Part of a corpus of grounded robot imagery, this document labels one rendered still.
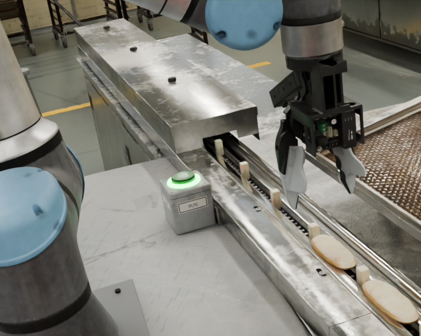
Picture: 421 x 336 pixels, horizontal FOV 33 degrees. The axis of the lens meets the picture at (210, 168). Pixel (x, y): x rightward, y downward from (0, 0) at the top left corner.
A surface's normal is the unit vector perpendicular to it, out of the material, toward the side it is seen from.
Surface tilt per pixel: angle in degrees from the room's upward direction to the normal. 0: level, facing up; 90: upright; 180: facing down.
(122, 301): 3
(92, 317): 70
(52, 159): 84
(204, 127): 90
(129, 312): 3
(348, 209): 0
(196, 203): 90
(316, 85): 90
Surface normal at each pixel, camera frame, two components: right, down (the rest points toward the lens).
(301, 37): -0.42, 0.41
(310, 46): -0.13, 0.41
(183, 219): 0.32, 0.33
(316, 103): -0.94, 0.25
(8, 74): 0.81, 0.00
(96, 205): -0.15, -0.91
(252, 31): 0.11, 0.38
